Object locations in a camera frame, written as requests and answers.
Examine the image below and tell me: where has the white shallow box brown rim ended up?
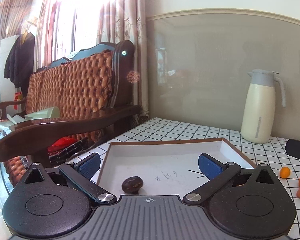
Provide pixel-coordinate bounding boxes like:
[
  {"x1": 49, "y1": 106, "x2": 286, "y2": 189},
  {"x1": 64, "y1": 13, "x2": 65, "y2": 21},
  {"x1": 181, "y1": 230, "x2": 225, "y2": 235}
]
[{"x1": 93, "y1": 138, "x2": 256, "y2": 197}]

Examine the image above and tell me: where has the dark hanging jacket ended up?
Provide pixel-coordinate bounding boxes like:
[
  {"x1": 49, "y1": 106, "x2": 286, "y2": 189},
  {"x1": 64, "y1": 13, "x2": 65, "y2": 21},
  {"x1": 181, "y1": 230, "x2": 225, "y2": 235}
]
[{"x1": 4, "y1": 33, "x2": 35, "y2": 97}]

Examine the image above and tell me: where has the orange woven sofa cushion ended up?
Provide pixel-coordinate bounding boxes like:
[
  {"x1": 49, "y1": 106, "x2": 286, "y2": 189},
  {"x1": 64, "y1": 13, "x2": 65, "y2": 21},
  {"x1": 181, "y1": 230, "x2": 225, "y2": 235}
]
[{"x1": 4, "y1": 50, "x2": 113, "y2": 186}]

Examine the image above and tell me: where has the dark brown chestnut fruit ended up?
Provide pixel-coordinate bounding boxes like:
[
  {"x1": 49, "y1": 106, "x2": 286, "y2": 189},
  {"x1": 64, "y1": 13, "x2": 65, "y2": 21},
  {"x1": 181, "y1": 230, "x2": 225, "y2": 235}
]
[{"x1": 121, "y1": 176, "x2": 143, "y2": 194}]

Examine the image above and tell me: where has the checkered white tablecloth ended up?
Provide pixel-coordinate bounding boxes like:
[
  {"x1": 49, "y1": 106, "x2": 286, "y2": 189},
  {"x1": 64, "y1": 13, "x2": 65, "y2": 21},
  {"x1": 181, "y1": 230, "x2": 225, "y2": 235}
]
[{"x1": 89, "y1": 118, "x2": 300, "y2": 239}]

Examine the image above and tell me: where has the dark wooden sofa frame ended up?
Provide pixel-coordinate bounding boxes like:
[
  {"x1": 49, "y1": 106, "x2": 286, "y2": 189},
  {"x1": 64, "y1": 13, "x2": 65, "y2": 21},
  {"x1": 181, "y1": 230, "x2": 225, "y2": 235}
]
[{"x1": 0, "y1": 41, "x2": 141, "y2": 167}]

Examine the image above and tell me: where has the red plastic bag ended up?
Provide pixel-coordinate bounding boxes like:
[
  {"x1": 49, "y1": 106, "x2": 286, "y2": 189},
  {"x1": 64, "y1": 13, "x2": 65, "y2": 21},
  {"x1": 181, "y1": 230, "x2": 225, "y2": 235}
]
[{"x1": 52, "y1": 137, "x2": 77, "y2": 148}]

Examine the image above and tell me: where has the cream thermos jug grey lid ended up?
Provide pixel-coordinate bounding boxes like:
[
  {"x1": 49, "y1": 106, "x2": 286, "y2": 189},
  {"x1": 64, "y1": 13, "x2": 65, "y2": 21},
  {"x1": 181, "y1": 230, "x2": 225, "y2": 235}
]
[{"x1": 241, "y1": 69, "x2": 286, "y2": 144}]

